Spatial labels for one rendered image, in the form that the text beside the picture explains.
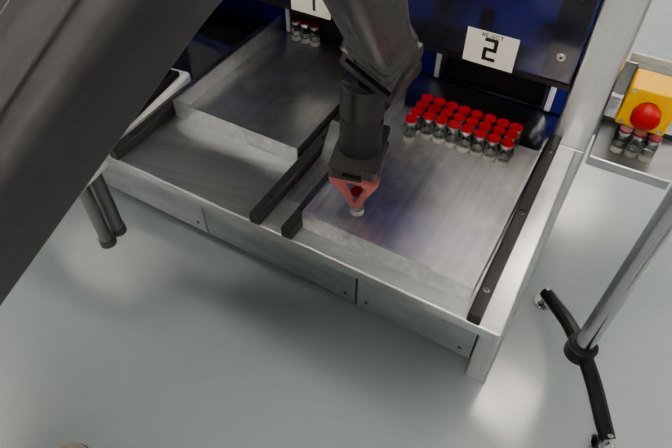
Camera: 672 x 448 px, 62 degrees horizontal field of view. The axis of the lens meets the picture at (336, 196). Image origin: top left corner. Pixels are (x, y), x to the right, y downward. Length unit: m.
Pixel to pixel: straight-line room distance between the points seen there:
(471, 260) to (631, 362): 1.15
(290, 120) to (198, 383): 0.94
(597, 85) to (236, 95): 0.62
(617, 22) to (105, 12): 0.78
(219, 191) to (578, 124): 0.59
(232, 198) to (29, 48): 0.69
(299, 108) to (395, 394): 0.92
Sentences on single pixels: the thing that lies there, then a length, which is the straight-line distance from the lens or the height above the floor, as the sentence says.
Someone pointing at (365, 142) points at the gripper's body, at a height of 1.04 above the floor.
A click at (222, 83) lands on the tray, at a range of 1.11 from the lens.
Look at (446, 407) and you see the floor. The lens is 1.66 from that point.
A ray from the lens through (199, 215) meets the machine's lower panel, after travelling 1.84.
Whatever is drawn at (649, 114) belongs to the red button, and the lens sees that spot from 0.93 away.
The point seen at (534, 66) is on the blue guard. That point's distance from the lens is 0.96.
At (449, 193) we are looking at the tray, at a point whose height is 0.88.
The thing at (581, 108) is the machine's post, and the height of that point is 0.96.
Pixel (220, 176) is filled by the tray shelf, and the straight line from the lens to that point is 0.92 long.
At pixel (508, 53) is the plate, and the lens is 0.95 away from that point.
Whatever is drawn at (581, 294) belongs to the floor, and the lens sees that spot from 1.97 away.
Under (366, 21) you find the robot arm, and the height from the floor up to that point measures 1.31.
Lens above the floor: 1.51
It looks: 47 degrees down
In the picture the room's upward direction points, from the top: straight up
